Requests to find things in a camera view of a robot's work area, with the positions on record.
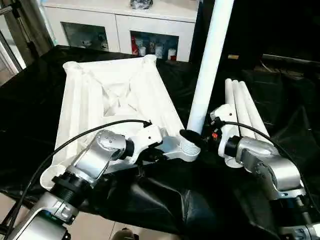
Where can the white plastic table leg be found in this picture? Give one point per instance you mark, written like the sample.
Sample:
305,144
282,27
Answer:
252,112
229,97
210,65
240,105

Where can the white plastic table top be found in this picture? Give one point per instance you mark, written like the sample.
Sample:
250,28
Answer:
90,100

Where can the black mat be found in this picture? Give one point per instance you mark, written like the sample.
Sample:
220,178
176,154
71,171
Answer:
165,200

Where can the black robot left foot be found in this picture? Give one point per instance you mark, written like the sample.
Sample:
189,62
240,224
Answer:
124,234

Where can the dark grey bar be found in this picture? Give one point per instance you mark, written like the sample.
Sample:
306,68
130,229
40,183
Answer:
290,57

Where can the white glass-door cabinet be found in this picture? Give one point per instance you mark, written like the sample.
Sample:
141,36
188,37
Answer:
120,25

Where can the shiny silver ornament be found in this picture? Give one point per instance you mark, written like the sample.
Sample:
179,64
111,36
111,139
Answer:
141,3

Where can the grey metal rack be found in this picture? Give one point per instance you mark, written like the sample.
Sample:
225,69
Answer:
20,30

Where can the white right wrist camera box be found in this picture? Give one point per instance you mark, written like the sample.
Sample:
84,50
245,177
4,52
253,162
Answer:
225,115

